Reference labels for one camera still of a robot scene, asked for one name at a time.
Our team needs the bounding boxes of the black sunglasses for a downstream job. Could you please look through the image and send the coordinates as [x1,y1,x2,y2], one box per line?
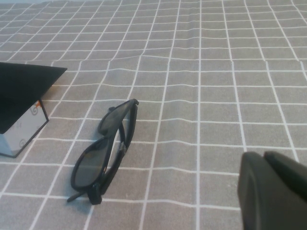
[66,98,140,206]

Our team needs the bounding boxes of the grey white checked tablecloth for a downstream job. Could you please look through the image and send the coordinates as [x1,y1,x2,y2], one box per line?
[0,0,307,230]

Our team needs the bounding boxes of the black glasses case printed sides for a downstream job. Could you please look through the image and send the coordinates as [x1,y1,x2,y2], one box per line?
[0,61,68,159]

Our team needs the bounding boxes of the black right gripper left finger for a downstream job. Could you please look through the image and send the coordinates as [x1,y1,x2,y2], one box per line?
[237,151,307,230]

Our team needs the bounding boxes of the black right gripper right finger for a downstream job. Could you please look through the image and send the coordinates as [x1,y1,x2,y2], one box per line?
[263,150,307,201]

